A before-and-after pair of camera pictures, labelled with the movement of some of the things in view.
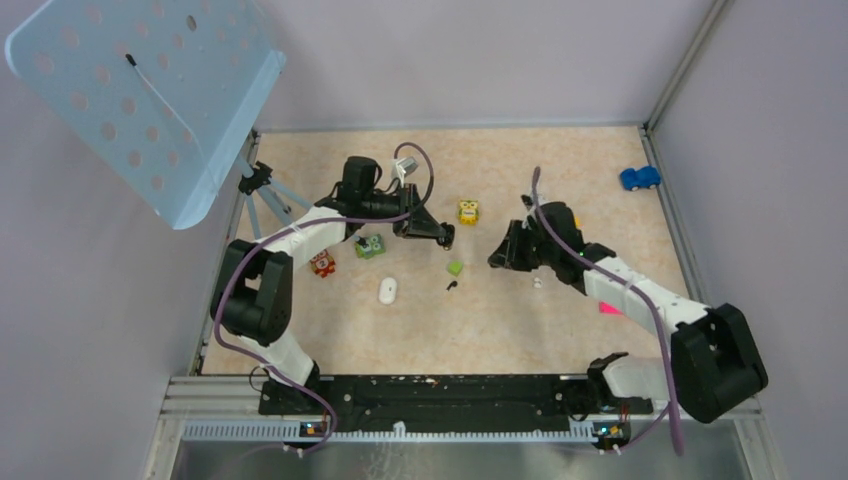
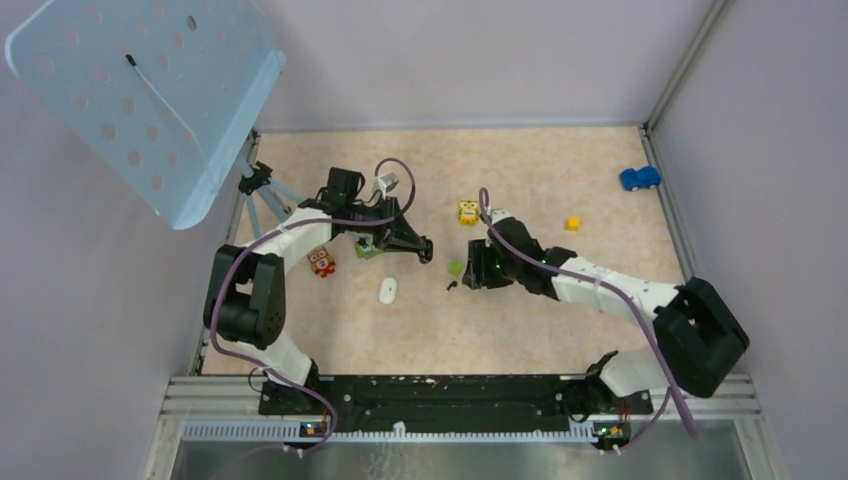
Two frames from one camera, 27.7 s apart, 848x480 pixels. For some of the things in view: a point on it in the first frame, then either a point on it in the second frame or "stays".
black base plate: [530, 399] stays
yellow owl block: [468, 212] stays
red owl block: [323, 263] stays
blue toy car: [645, 177] stays
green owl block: [376, 245] stays
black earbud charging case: [447, 240] → [425, 250]
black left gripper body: [407, 200] → [387, 231]
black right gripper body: [526, 250] → [489, 267]
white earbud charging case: [387, 290] stays
